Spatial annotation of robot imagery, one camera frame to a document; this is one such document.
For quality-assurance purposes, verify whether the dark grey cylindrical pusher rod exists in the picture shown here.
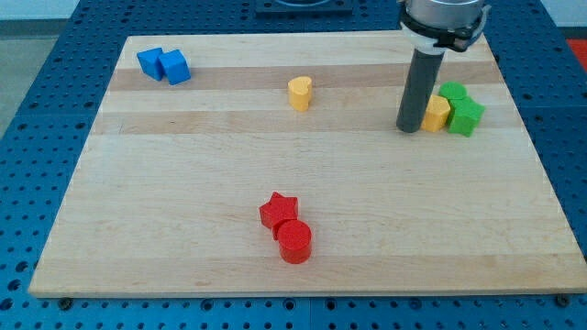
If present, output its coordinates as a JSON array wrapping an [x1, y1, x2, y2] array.
[[396, 49, 444, 133]]

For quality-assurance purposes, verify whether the yellow heart block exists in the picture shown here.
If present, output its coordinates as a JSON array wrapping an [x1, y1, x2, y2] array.
[[287, 76, 313, 112]]

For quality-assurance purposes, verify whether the green cylinder block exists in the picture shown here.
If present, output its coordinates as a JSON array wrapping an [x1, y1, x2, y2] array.
[[438, 82, 468, 100]]

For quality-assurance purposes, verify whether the yellow pentagon block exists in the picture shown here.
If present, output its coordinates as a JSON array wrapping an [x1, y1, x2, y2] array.
[[421, 95, 451, 132]]

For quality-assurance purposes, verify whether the green star block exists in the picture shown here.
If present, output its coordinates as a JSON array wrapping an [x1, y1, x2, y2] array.
[[447, 96, 485, 137]]

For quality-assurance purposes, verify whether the wooden board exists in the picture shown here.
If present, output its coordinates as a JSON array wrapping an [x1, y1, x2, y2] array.
[[28, 31, 586, 298]]

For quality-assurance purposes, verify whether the red star block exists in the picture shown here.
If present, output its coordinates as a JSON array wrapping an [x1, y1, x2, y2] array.
[[259, 192, 298, 240]]

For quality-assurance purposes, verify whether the red cylinder block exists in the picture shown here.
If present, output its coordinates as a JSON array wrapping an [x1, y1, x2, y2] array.
[[277, 220, 312, 264]]

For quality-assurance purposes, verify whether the blue cube block right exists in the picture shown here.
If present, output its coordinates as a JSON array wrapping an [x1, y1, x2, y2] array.
[[158, 49, 191, 85]]

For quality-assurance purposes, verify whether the blue block left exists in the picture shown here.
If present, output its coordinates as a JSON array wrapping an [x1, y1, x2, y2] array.
[[137, 48, 164, 81]]

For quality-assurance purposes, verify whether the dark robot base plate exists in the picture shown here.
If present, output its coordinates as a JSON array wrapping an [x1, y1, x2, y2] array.
[[255, 0, 354, 16]]

